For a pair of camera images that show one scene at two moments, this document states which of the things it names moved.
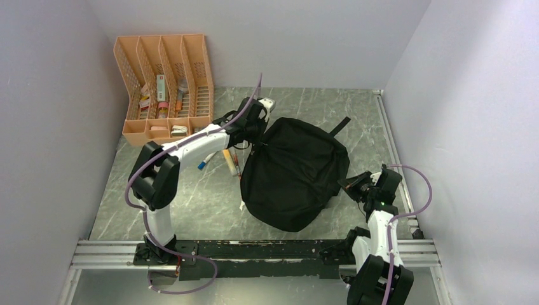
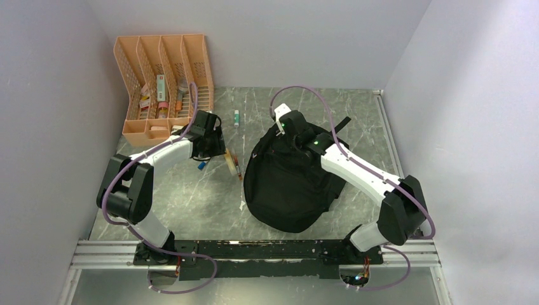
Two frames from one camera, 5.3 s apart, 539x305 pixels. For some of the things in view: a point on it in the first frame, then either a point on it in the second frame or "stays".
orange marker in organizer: x=179 y=100 stays
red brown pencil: x=238 y=165 stays
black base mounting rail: x=235 y=259 stays
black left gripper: x=261 y=118 -> x=218 y=148
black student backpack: x=290 y=173 stays
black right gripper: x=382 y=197 -> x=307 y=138
